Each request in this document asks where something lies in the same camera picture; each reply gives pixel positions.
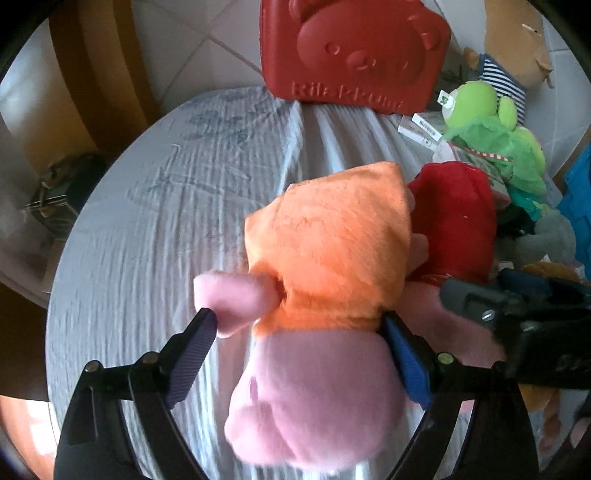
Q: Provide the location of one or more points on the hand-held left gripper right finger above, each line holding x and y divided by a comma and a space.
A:
408, 364

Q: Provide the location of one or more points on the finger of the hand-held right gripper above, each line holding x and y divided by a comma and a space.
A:
526, 282
475, 300

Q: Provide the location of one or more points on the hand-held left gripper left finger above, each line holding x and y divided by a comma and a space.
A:
191, 355

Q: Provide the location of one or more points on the pink pig plush red dress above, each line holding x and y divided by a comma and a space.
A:
452, 217

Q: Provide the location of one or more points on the blue plastic container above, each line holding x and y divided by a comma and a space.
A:
579, 194

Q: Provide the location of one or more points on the pink pig plush orange dress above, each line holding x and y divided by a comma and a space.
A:
323, 240

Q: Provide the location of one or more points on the grey plush toy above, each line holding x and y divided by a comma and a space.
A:
549, 240

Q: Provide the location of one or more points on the colourful printed packet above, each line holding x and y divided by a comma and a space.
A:
480, 159

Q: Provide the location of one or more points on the grey bed sheet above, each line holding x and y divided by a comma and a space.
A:
161, 207

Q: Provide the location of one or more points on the dark brown wooden furniture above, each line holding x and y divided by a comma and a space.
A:
21, 337

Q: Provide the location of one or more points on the white barcode box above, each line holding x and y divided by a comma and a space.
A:
427, 127

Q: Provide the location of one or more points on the lime green frog plush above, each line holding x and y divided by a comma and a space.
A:
480, 104

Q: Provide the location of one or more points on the dark green bag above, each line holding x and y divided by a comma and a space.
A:
69, 194

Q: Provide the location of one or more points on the brown plush in striped shirt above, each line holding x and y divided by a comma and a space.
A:
508, 37

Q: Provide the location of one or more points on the red bear-face bag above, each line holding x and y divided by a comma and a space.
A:
351, 55

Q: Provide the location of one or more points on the wooden frame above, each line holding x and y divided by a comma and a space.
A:
92, 69

